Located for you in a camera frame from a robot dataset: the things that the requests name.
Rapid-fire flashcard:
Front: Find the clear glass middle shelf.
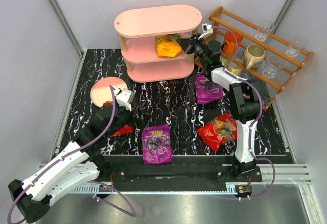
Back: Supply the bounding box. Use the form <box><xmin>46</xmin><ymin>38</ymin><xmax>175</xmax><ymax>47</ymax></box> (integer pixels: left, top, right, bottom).
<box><xmin>262</xmin><ymin>55</ymin><xmax>286</xmax><ymax>79</ymax></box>

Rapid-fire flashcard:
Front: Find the small clear glass bottom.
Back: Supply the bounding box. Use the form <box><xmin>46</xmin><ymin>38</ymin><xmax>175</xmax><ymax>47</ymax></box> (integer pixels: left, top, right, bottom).
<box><xmin>239</xmin><ymin>72</ymin><xmax>250</xmax><ymax>80</ymax></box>

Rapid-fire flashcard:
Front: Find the green-yellow mug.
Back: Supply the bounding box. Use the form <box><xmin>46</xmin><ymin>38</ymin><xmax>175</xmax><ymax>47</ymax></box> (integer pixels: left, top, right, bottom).
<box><xmin>220</xmin><ymin>56</ymin><xmax>230</xmax><ymax>66</ymax></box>

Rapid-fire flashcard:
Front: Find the wooden cup rack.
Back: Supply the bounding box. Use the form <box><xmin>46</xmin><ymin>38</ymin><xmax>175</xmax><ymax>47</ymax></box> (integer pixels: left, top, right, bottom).
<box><xmin>209</xmin><ymin>6</ymin><xmax>314</xmax><ymax>110</ymax></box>

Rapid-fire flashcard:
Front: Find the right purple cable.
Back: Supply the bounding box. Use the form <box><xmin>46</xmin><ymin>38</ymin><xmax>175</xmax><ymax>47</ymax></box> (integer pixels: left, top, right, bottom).
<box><xmin>211</xmin><ymin>26</ymin><xmax>275</xmax><ymax>201</ymax></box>

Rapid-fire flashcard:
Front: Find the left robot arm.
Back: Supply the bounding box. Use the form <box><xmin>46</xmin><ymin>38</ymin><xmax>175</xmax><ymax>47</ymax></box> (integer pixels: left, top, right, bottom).
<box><xmin>8</xmin><ymin>104</ymin><xmax>135</xmax><ymax>223</ymax></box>

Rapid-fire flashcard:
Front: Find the beige round mug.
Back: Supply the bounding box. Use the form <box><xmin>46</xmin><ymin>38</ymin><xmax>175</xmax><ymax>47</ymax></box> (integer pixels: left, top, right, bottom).
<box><xmin>242</xmin><ymin>44</ymin><xmax>265</xmax><ymax>70</ymax></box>

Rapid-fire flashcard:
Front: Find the clear glass top right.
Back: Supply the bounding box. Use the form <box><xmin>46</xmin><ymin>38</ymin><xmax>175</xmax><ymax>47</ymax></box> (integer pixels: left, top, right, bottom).
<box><xmin>286</xmin><ymin>36</ymin><xmax>308</xmax><ymax>58</ymax></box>

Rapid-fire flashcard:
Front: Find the purple candy bag back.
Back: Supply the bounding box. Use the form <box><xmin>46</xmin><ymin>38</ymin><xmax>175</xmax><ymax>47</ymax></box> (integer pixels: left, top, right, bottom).
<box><xmin>195</xmin><ymin>74</ymin><xmax>224</xmax><ymax>105</ymax></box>

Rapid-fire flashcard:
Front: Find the pink three-tier shelf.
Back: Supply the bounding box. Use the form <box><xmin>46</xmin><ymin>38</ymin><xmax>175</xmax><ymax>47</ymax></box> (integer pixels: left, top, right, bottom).
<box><xmin>114</xmin><ymin>4</ymin><xmax>202</xmax><ymax>83</ymax></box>

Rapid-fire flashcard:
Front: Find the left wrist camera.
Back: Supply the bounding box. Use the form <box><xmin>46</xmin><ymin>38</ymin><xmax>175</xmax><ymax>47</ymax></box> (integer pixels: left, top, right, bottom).
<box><xmin>114</xmin><ymin>87</ymin><xmax>134</xmax><ymax>111</ymax></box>

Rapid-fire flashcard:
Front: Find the red candy bag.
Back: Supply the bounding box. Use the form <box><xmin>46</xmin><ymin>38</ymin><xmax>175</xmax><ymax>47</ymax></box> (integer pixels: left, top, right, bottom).
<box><xmin>197</xmin><ymin>113</ymin><xmax>237</xmax><ymax>152</ymax></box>
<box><xmin>99</xmin><ymin>102</ymin><xmax>135</xmax><ymax>137</ymax></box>

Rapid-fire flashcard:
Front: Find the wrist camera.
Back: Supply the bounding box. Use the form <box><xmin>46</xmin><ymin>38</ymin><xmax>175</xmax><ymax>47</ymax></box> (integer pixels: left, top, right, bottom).
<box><xmin>199</xmin><ymin>23</ymin><xmax>213</xmax><ymax>39</ymax></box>
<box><xmin>114</xmin><ymin>87</ymin><xmax>134</xmax><ymax>111</ymax></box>

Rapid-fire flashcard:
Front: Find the purple candy bag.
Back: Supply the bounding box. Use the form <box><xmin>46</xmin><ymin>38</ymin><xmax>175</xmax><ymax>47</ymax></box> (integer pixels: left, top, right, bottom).
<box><xmin>142</xmin><ymin>124</ymin><xmax>173</xmax><ymax>165</ymax></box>
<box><xmin>195</xmin><ymin>74</ymin><xmax>224</xmax><ymax>105</ymax></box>

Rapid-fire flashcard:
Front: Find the clear glass top left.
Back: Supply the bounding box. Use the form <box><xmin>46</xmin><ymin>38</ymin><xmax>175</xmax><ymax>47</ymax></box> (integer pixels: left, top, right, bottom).
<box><xmin>255</xmin><ymin>20</ymin><xmax>274</xmax><ymax>42</ymax></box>

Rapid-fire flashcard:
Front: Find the cream yellow mug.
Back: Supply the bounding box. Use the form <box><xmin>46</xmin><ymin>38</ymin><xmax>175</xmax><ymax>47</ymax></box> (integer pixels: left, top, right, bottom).
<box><xmin>227</xmin><ymin>62</ymin><xmax>243</xmax><ymax>76</ymax></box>

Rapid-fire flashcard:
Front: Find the orange mug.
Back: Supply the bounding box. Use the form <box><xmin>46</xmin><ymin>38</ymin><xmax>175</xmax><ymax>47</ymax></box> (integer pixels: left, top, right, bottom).
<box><xmin>221</xmin><ymin>32</ymin><xmax>243</xmax><ymax>54</ymax></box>

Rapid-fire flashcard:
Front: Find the purple candy bag front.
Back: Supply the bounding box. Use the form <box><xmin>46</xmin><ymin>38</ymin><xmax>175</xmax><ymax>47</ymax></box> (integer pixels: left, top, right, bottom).
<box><xmin>142</xmin><ymin>124</ymin><xmax>173</xmax><ymax>165</ymax></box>

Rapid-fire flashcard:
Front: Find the orange candy bag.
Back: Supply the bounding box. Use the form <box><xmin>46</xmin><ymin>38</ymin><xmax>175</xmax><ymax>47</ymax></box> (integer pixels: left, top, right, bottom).
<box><xmin>155</xmin><ymin>34</ymin><xmax>182</xmax><ymax>58</ymax></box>

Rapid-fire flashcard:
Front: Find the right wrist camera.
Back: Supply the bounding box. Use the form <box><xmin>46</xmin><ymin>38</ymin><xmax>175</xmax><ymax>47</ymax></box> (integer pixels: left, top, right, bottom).
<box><xmin>199</xmin><ymin>23</ymin><xmax>213</xmax><ymax>39</ymax></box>

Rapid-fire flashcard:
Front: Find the pink round plate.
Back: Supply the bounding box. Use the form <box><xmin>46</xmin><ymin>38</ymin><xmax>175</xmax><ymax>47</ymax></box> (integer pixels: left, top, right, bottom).
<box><xmin>90</xmin><ymin>77</ymin><xmax>127</xmax><ymax>108</ymax></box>

